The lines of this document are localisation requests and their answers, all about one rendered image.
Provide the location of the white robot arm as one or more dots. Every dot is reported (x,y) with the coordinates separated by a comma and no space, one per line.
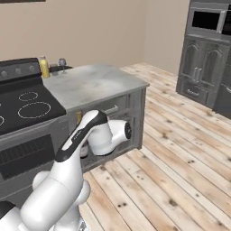
(64,180)

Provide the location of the clear wine glass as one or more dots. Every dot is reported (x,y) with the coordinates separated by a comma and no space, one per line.
(62,63)

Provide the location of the clear glass cup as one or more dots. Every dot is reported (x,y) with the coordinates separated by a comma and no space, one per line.
(53,68)

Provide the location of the yellow juice bottle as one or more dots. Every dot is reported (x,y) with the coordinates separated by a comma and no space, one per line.
(44,68)

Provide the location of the grey drawer front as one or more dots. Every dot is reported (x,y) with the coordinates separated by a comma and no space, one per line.
(120,103)

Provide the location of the grey island cabinet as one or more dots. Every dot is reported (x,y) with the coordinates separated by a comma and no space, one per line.
(135,120)

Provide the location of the black stove with oven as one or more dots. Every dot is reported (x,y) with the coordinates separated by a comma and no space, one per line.
(27,120)

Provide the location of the grey stove knob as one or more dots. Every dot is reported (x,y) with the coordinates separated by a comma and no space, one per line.
(4,74)
(18,71)
(31,68)

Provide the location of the dark grey cupboard run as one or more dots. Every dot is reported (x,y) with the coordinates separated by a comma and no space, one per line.
(201,66)

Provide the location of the dark grey appliance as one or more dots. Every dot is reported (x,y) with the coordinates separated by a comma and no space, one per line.
(224,100)

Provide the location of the silver microwave oven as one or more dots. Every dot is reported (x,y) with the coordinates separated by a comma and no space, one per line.
(207,20)

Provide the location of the dark picture frame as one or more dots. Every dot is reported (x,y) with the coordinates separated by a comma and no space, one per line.
(21,1)

